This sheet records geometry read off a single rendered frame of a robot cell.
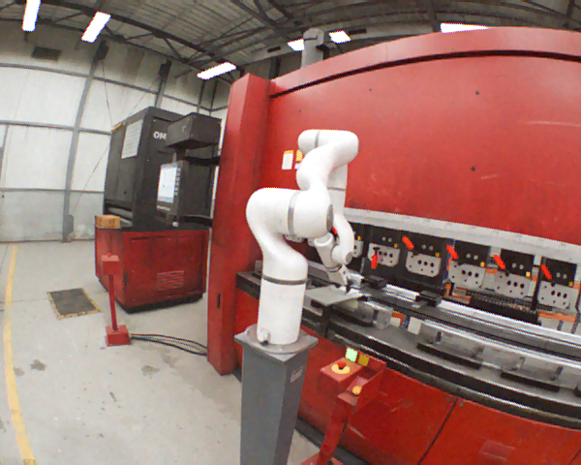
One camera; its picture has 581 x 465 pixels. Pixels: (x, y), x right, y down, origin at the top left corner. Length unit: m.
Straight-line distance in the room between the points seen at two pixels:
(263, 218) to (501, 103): 1.01
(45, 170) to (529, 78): 7.91
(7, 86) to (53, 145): 2.36
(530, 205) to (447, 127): 0.47
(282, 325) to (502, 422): 0.94
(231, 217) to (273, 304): 1.21
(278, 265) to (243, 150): 1.31
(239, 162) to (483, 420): 1.97
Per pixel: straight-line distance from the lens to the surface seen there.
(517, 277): 1.10
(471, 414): 1.19
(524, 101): 1.22
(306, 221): 0.66
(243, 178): 1.90
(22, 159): 7.59
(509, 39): 1.37
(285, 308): 0.72
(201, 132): 1.95
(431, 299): 1.42
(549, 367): 1.23
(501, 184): 1.12
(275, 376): 0.78
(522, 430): 1.23
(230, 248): 1.91
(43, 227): 7.64
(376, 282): 1.56
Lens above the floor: 1.39
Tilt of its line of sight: 6 degrees down
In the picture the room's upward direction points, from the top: 7 degrees clockwise
